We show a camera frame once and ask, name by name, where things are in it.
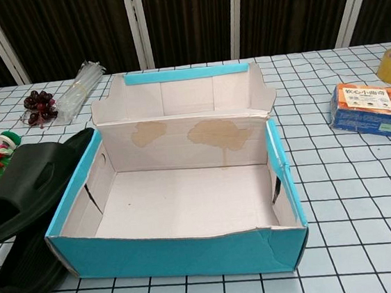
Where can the dark red grape bunch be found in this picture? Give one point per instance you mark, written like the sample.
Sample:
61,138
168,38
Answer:
37,102

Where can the checked light blue tablecloth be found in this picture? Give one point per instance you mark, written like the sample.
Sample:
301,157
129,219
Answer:
345,207

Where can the clear plastic straw bundle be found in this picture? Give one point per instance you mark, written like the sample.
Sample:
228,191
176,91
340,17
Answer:
78,92

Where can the black rubber slipper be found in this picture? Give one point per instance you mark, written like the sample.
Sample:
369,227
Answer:
27,276
26,171

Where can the light blue cardboard shoe box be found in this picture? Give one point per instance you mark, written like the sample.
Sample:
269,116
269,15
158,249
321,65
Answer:
158,255

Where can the orange snack package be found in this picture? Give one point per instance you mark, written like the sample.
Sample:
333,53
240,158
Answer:
364,118

